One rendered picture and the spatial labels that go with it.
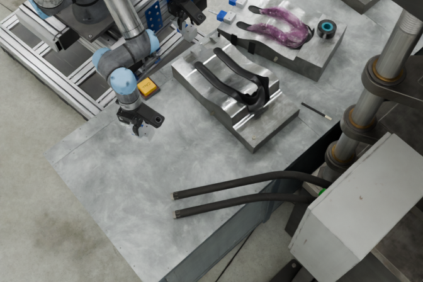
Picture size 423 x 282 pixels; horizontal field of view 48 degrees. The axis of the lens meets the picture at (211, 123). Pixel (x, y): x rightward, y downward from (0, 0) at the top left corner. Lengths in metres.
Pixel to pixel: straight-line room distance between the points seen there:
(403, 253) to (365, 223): 0.76
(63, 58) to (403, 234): 2.11
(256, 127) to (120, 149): 0.55
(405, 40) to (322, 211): 0.42
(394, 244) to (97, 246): 1.52
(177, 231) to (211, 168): 0.28
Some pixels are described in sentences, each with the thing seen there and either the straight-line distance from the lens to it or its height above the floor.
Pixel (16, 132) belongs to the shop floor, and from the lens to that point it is 3.09.
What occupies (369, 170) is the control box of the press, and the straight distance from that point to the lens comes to 1.18.
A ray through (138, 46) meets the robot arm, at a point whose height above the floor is 1.28.
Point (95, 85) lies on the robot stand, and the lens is 2.83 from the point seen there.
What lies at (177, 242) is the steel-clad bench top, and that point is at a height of 0.80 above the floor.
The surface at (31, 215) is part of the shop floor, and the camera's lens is 2.84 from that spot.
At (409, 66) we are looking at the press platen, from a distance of 1.28.
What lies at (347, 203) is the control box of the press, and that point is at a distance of 1.14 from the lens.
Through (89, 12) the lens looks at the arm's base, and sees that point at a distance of 1.96.
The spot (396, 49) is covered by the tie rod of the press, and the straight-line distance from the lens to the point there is 1.14.
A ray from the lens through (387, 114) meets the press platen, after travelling 1.48.
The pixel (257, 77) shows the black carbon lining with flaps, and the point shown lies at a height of 0.92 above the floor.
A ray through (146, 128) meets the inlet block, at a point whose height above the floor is 0.96.
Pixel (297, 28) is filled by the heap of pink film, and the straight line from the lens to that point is 2.11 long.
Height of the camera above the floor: 2.52
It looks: 62 degrees down
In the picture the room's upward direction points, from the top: 3 degrees counter-clockwise
